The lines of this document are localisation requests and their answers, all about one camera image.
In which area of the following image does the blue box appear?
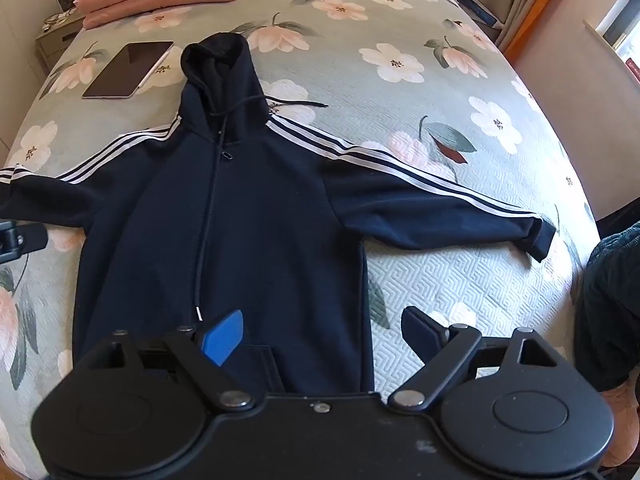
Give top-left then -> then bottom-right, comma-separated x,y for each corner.
464,0 -> 499,29

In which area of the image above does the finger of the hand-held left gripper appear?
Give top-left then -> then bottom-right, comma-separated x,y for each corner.
0,219 -> 49,264

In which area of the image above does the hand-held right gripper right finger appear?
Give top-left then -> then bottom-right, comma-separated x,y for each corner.
387,305 -> 557,409

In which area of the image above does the navy white-striped hoodie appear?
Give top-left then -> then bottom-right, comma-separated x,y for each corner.
0,31 -> 557,394

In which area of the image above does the beige and orange curtain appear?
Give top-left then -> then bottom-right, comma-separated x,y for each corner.
492,0 -> 573,57

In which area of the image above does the dark tablet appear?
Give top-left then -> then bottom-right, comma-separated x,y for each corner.
81,41 -> 175,100

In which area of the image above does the beige nightstand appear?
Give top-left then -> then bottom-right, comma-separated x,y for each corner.
34,7 -> 89,74

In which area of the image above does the window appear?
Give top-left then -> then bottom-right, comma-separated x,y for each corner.
582,0 -> 640,87

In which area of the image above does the dark teal clothing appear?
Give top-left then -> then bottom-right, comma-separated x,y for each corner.
574,225 -> 640,392

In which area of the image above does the white stylus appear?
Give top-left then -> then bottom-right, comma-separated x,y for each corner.
141,45 -> 175,90

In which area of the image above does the floral green bedspread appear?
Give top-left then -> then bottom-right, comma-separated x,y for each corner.
0,0 -> 602,480

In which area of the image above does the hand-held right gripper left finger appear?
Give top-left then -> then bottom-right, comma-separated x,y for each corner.
100,309 -> 257,411

